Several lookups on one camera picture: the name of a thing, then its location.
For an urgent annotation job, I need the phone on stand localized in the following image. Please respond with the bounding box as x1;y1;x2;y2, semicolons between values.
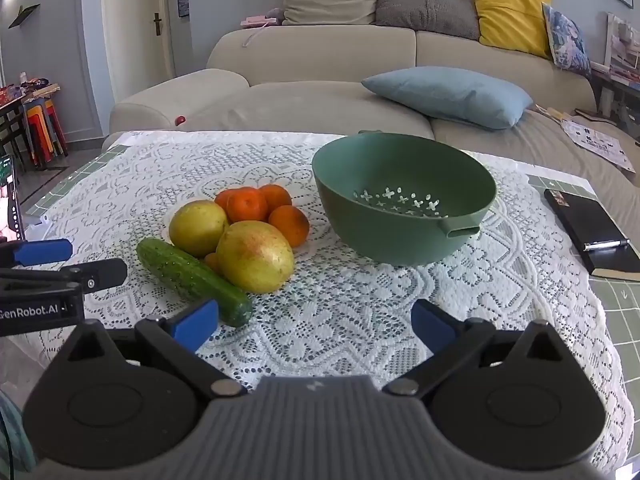
0;155;27;242

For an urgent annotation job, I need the yellow cushion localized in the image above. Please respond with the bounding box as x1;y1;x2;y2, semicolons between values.
472;0;553;60

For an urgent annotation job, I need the green grid cutting mat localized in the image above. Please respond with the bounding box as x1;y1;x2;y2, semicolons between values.
22;142;640;466

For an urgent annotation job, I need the cluttered shelf unit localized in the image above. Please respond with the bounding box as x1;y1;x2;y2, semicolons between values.
590;12;640;117

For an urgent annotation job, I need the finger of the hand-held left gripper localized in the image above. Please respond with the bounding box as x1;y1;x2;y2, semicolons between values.
0;258;129;295
0;238;74;268

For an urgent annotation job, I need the green colander bowl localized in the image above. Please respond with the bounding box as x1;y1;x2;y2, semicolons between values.
311;130;497;266

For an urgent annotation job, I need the grey checked cushion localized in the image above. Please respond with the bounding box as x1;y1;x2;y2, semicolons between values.
375;0;481;41

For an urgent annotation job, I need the white lace tablecloth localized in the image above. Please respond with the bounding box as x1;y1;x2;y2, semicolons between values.
15;130;636;476

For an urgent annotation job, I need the dark side table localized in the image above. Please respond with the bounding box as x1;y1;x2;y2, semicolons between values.
0;91;61;173

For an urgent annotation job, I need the green cucumber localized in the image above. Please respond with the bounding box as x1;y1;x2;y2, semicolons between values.
136;237;253;327

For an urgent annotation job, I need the stack of colourful stools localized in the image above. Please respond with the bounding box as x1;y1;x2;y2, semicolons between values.
22;97;69;166

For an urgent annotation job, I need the white door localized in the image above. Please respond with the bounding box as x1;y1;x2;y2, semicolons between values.
102;0;174;107

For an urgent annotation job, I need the yellow booklet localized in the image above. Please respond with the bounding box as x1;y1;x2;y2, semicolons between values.
535;105;572;124

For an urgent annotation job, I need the black wall shelf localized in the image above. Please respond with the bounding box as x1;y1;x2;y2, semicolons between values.
7;4;41;29

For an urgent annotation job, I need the brown notebook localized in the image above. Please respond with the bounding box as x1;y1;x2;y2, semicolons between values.
575;108;619;126

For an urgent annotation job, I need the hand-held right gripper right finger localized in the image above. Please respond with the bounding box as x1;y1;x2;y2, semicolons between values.
382;299;576;397

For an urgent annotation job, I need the silver black pen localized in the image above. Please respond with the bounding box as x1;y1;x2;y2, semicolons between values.
584;238;630;252

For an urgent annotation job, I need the pile of colourful packets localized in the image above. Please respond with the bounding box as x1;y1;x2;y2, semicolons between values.
0;74;61;106

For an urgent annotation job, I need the black notebook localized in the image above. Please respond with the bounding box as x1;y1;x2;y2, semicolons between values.
543;188;640;282

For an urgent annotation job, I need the person's striped teal clothing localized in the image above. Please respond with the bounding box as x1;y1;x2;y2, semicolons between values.
0;390;39;474

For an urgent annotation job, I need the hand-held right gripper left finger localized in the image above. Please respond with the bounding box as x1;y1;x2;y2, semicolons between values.
65;299;247;401

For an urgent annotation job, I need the blue patterned cushion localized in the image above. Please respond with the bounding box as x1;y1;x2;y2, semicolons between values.
541;2;593;78

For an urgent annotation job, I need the printed paper sheet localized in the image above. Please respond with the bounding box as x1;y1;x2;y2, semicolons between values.
560;119;637;173

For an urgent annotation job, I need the light blue pillow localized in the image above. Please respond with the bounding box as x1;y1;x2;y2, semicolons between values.
361;66;535;130

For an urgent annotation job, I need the beige sofa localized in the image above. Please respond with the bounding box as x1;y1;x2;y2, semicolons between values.
102;25;640;241

